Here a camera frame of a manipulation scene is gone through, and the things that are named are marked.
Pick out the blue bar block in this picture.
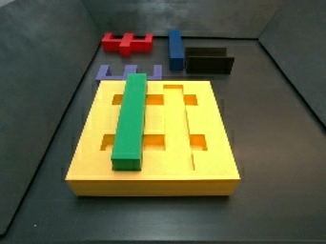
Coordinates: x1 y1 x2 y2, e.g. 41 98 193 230
168 30 184 71

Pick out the yellow slotted board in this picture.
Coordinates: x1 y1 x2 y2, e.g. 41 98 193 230
66 81 239 196

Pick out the green bar block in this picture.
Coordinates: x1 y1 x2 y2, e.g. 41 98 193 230
110 73 146 171

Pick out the purple comb-shaped block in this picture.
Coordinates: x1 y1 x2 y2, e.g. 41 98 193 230
94 65 162 81

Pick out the black U-shaped block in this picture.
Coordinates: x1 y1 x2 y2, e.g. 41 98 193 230
184 47 233 74

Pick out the red cross-shaped block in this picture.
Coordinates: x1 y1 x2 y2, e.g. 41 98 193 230
101 32 153 56

